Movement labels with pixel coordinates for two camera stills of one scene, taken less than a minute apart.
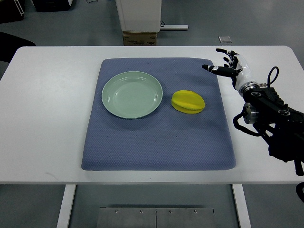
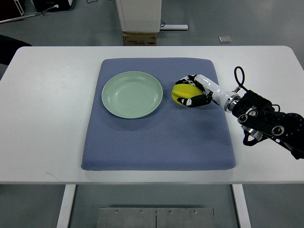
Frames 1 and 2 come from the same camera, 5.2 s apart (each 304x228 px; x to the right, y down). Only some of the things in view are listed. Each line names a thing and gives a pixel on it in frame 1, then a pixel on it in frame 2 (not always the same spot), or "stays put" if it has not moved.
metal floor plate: (155, 217) stays put
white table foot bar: (172, 27) stays put
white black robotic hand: (238, 68) to (227, 100)
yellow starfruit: (187, 101) to (183, 90)
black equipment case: (52, 5) stays put
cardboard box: (139, 38) stays put
